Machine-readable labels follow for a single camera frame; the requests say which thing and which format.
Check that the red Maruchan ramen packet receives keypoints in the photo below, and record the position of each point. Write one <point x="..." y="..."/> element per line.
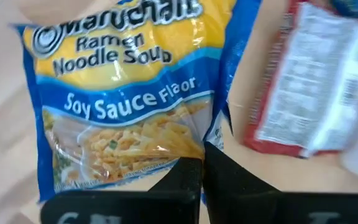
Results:
<point x="309" y="87"/>

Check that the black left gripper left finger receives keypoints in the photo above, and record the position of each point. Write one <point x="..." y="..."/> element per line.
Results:
<point x="120" y="208"/>

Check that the blue Maruchan ramen packet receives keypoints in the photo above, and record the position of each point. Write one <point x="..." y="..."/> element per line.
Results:
<point x="120" y="93"/>
<point x="356" y="6"/>

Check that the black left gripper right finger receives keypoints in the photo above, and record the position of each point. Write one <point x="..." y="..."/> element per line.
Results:
<point x="259" y="208"/>

